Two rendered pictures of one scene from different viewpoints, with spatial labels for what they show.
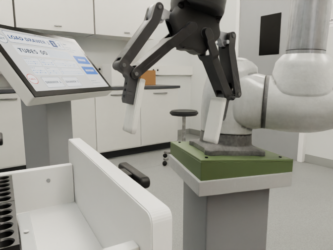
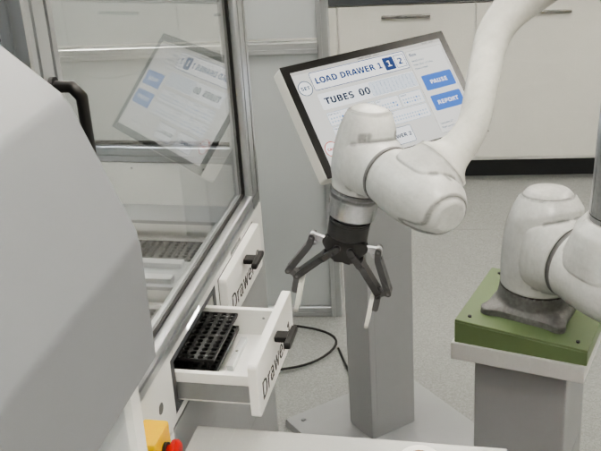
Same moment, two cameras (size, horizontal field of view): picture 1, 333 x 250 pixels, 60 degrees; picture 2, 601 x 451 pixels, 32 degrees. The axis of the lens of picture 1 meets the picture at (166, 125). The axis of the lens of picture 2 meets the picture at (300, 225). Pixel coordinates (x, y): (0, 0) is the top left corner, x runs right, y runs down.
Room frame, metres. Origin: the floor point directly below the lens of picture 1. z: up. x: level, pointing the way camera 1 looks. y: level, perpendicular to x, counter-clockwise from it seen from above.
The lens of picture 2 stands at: (-0.89, -1.14, 1.91)
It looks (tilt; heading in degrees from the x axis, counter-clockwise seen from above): 25 degrees down; 43
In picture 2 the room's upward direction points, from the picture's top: 4 degrees counter-clockwise
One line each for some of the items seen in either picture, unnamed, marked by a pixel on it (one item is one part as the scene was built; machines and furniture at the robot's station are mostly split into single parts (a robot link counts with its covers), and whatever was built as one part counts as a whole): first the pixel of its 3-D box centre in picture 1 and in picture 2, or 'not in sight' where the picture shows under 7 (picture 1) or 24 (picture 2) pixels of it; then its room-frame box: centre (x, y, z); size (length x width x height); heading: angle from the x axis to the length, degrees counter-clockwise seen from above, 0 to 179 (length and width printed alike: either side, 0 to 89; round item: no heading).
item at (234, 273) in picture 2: not in sight; (241, 271); (0.52, 0.35, 0.87); 0.29 x 0.02 x 0.11; 30
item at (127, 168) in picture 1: (123, 176); (284, 336); (0.33, 0.05, 0.91); 0.07 x 0.04 x 0.01; 30
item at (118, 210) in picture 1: (102, 206); (272, 350); (0.32, 0.07, 0.87); 0.29 x 0.02 x 0.11; 30
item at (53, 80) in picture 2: not in sight; (77, 145); (-0.12, -0.03, 1.45); 0.05 x 0.03 x 0.19; 120
